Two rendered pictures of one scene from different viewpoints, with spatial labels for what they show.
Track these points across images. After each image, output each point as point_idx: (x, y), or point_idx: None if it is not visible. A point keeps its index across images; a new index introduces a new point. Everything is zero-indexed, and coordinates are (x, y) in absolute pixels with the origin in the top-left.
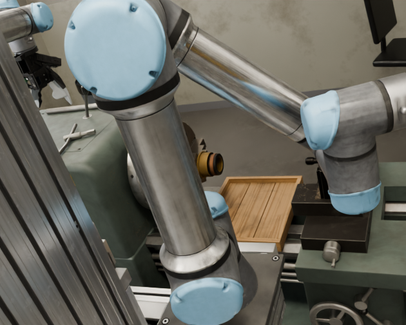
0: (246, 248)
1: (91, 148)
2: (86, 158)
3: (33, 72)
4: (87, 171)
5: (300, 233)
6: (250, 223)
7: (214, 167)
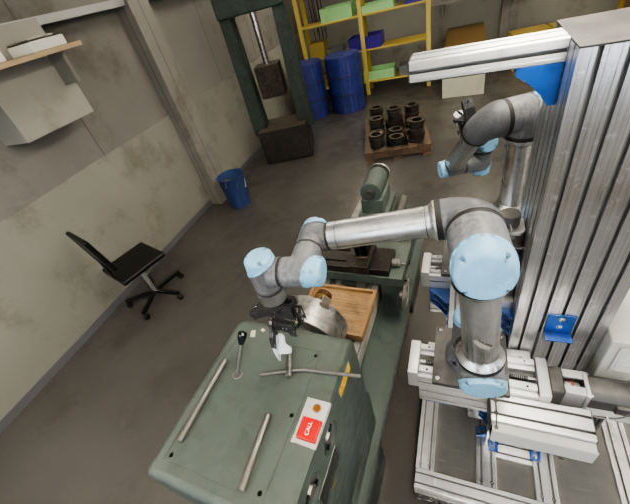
0: (428, 262)
1: (321, 343)
2: (338, 342)
3: (295, 308)
4: (352, 343)
5: (363, 287)
6: (350, 308)
7: (330, 294)
